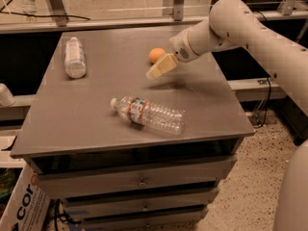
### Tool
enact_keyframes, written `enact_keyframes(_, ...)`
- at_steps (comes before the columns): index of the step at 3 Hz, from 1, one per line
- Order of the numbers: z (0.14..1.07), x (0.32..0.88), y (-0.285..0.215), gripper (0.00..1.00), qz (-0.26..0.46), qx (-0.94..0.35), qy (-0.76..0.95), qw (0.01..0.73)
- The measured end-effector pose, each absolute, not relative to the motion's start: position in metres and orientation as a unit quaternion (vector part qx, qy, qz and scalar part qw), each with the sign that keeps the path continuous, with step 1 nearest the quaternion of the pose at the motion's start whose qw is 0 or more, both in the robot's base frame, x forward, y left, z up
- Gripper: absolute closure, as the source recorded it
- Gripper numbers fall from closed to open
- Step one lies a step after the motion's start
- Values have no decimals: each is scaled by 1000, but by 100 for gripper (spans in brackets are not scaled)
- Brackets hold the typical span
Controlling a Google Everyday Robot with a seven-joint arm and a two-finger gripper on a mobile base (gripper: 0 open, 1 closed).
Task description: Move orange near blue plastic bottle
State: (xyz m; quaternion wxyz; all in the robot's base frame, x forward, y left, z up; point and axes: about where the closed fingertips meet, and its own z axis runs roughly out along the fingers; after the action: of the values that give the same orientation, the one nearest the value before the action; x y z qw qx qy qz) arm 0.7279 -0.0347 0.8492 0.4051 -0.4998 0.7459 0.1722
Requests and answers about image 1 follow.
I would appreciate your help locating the white-blue plastic bottle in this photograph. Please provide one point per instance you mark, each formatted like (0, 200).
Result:
(74, 59)

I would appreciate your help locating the grey drawer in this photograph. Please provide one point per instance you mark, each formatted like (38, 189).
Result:
(149, 219)
(141, 203)
(123, 179)

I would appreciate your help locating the orange fruit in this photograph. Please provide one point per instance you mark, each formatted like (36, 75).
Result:
(155, 54)

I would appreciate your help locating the metal frame rail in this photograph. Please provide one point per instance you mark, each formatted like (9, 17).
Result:
(66, 15)

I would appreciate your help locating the white cardboard box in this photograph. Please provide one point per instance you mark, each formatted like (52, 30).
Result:
(27, 206)

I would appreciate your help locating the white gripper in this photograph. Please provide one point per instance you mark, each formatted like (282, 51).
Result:
(180, 48)

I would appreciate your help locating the grey drawer cabinet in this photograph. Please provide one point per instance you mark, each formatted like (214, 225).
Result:
(121, 151)

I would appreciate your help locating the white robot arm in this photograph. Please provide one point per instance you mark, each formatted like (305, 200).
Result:
(231, 23)

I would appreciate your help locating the top grey drawer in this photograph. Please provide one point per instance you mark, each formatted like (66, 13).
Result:
(123, 179)

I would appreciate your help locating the white cylinder at left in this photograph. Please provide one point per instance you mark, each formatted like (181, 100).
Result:
(6, 97)

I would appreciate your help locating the middle grey drawer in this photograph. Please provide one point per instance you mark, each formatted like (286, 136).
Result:
(141, 203)

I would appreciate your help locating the bottom grey drawer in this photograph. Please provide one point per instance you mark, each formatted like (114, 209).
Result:
(149, 219)

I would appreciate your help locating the clear water bottle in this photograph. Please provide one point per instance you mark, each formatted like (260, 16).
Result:
(149, 114)

